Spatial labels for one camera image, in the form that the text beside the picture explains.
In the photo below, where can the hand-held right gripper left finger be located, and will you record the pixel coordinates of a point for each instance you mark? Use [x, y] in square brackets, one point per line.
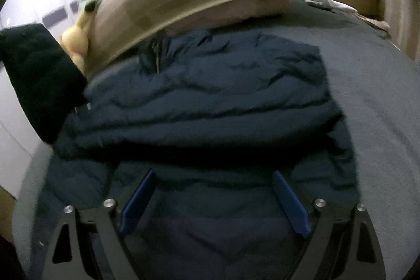
[137, 201]

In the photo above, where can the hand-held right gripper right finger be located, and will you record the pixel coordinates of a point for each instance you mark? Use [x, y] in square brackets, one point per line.
[292, 204]

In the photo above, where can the navy quilted jacket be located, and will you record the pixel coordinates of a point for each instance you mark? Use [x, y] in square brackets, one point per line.
[213, 109]

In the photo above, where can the bed with grey sheet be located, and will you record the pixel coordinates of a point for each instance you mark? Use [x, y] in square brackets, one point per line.
[370, 96]

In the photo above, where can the yellow plush toy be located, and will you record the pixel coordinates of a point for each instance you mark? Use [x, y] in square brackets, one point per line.
[77, 40]

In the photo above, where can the patterned cloth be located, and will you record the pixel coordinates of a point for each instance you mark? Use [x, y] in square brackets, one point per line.
[374, 24]

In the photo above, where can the green white cloth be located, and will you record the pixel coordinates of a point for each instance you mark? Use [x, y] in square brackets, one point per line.
[90, 1]

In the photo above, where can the beige curtain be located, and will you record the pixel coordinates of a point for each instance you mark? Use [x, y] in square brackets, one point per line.
[407, 21]

